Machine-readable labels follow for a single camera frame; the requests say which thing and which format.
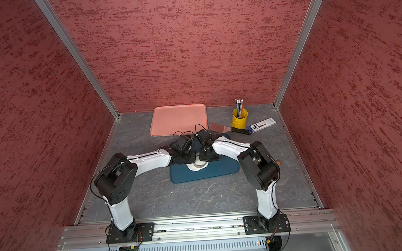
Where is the white dough piece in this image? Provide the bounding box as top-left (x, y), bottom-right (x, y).
top-left (186, 161), bottom-right (209, 171)

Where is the teal tray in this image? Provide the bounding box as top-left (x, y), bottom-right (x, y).
top-left (170, 137), bottom-right (239, 184)

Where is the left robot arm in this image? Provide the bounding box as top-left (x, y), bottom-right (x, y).
top-left (94, 134), bottom-right (196, 244)

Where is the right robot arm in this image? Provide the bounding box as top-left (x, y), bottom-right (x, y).
top-left (195, 129), bottom-right (282, 232)

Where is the pink tray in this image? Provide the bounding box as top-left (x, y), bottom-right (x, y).
top-left (150, 104), bottom-right (208, 137)

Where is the yellow cup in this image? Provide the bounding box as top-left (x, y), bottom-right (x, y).
top-left (231, 109), bottom-right (248, 129)

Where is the white blue pencil box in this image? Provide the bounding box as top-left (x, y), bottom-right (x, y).
top-left (247, 118), bottom-right (276, 133)

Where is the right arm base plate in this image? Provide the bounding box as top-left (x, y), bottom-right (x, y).
top-left (243, 213), bottom-right (291, 235)

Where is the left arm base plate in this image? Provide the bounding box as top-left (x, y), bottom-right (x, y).
top-left (106, 222), bottom-right (155, 244)

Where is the aluminium front rail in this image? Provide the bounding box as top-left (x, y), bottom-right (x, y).
top-left (56, 208), bottom-right (342, 250)

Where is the left corner aluminium post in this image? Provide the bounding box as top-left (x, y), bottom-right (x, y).
top-left (34, 0), bottom-right (120, 121)

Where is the corner aluminium post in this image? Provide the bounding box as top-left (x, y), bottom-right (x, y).
top-left (34, 0), bottom-right (120, 121)
top-left (274, 0), bottom-right (323, 110)

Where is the right corner aluminium post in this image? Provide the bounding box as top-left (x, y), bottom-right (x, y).
top-left (274, 0), bottom-right (323, 110)

